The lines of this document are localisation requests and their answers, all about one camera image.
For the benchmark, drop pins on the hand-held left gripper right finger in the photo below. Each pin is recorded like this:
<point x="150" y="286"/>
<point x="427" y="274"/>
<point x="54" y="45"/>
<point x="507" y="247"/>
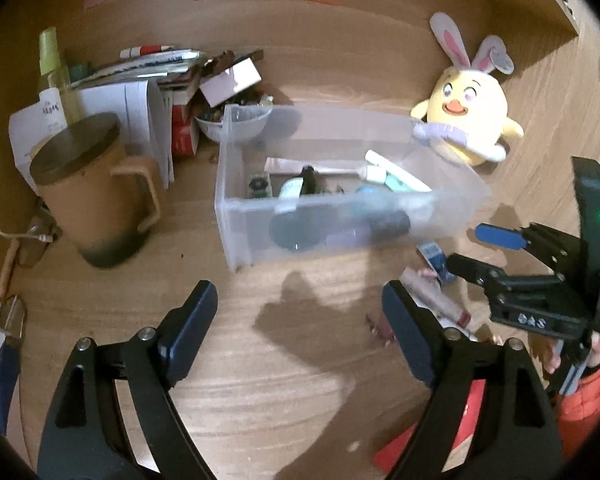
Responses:
<point x="405" y="330"/>

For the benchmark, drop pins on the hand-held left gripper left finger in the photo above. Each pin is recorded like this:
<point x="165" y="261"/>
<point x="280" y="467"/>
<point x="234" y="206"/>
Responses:
<point x="190" y="332"/>

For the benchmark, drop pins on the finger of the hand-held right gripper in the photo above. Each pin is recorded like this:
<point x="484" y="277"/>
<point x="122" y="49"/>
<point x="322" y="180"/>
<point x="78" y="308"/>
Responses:
<point x="500" y="236"/>
<point x="475" y="267"/>

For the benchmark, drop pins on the light green tube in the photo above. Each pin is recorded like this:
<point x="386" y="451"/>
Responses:
<point x="405" y="177"/>

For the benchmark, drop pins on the clear plastic storage bin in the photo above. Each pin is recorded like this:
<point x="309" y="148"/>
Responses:
<point x="330" y="210"/>

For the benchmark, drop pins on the mint green bottle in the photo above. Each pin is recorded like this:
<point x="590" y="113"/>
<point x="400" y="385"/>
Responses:
<point x="290" y="192"/>

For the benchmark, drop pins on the small dark bottle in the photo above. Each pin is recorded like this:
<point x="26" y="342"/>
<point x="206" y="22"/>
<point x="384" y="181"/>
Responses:
<point x="308" y="180"/>

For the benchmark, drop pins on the person's right forearm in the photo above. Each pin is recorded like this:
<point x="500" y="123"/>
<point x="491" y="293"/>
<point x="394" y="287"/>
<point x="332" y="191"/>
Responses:
<point x="587" y="405"/>

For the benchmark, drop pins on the person's right hand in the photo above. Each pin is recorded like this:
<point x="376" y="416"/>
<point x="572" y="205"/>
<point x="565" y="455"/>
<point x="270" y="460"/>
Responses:
<point x="551" y="357"/>

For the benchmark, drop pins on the small blue white box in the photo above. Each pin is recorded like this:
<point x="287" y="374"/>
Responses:
<point x="434" y="256"/>

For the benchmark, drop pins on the yellow chick plush toy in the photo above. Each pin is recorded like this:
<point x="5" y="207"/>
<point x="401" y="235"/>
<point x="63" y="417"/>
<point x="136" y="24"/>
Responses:
<point x="470" y="110"/>

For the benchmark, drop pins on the dark round container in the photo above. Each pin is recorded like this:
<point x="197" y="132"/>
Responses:
<point x="292" y="232"/>

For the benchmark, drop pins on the brown mug with lid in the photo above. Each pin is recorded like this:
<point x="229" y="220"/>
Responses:
<point x="90" y="195"/>

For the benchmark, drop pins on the blue white carton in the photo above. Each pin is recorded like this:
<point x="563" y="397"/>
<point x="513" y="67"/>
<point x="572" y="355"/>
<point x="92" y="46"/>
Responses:
<point x="0" y="375"/>

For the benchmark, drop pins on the red box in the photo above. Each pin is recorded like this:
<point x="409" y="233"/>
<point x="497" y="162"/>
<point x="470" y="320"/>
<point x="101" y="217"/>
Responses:
<point x="185" y="132"/>

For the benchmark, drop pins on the white bowl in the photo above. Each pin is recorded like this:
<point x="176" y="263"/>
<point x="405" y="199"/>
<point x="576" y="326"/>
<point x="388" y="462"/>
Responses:
<point x="215" y="127"/>

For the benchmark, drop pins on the small white open box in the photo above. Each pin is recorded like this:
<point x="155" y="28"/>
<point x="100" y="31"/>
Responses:
<point x="230" y="80"/>

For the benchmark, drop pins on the stack of books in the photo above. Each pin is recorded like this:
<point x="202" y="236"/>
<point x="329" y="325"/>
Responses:
<point x="150" y="67"/>

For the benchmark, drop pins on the red white marker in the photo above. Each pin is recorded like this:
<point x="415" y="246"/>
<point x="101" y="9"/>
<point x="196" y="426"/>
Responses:
<point x="145" y="51"/>

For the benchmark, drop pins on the yellow green spray bottle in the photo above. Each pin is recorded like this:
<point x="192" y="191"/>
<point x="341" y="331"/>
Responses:
<point x="52" y="70"/>

